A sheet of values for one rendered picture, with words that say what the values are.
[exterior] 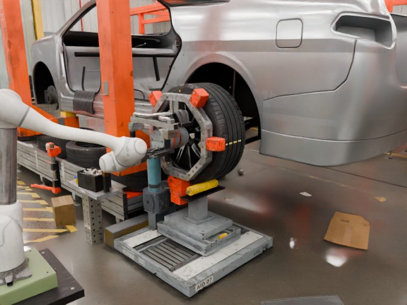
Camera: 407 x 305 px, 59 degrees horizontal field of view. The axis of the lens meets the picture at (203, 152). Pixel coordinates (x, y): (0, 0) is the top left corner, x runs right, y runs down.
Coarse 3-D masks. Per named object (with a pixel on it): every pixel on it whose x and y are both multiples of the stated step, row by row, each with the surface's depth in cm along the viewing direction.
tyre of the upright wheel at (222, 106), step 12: (180, 84) 231; (192, 84) 226; (204, 84) 231; (216, 96) 220; (228, 96) 227; (204, 108) 218; (216, 108) 213; (228, 108) 220; (216, 120) 212; (228, 120) 216; (240, 120) 224; (216, 132) 214; (228, 132) 215; (240, 132) 223; (228, 144) 217; (240, 144) 226; (216, 156) 218; (228, 156) 221; (240, 156) 231; (204, 168) 227; (216, 168) 220; (228, 168) 232; (192, 180) 237; (204, 180) 230
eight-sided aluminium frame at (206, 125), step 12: (168, 96) 226; (180, 96) 218; (156, 108) 237; (192, 108) 214; (204, 120) 209; (204, 132) 209; (204, 144) 211; (204, 156) 213; (168, 168) 241; (192, 168) 223
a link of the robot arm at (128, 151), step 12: (24, 120) 155; (36, 120) 158; (48, 120) 162; (48, 132) 162; (60, 132) 162; (72, 132) 162; (84, 132) 162; (96, 132) 163; (108, 144) 163; (120, 144) 164; (132, 144) 162; (144, 144) 166; (120, 156) 165; (132, 156) 164
